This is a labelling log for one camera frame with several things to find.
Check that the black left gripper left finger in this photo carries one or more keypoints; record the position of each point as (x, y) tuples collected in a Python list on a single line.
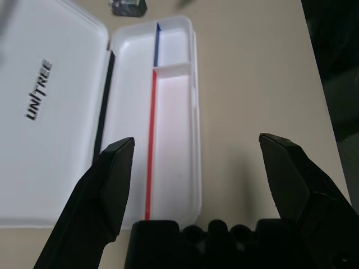
[(109, 182)]

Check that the white plastic pencil case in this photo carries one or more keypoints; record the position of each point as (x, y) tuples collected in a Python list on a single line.
[(56, 112)]

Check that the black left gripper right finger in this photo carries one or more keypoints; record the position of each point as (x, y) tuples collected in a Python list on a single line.
[(291, 173)]

